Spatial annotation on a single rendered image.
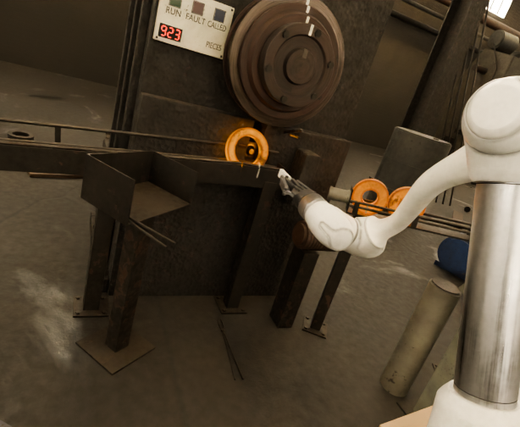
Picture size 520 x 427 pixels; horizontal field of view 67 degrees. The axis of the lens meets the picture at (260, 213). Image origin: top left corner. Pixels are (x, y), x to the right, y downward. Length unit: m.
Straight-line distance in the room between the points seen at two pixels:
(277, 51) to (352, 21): 0.51
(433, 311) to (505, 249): 0.94
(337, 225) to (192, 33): 0.88
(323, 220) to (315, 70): 0.62
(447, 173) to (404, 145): 3.17
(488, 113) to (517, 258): 0.24
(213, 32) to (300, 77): 0.36
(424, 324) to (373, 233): 0.59
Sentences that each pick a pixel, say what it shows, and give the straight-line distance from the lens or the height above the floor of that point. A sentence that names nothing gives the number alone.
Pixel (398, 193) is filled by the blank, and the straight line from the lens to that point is 1.74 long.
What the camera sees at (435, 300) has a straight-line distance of 1.66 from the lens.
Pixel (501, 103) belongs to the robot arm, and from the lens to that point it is 0.72.
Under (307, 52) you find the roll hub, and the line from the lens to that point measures 1.49.
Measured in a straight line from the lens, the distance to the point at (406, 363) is 1.79.
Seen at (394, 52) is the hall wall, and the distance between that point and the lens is 9.78.
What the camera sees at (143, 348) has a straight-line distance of 1.62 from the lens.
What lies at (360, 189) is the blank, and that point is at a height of 0.73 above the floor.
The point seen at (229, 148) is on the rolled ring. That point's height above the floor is 0.75.
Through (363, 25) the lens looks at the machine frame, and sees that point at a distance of 1.90.
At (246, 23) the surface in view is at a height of 1.20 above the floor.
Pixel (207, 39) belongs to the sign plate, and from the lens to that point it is 1.58.
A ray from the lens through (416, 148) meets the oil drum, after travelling 4.11.
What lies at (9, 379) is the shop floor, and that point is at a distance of 1.53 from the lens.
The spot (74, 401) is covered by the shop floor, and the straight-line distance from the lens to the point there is 1.46.
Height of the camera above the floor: 1.09
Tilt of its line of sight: 20 degrees down
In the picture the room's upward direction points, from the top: 17 degrees clockwise
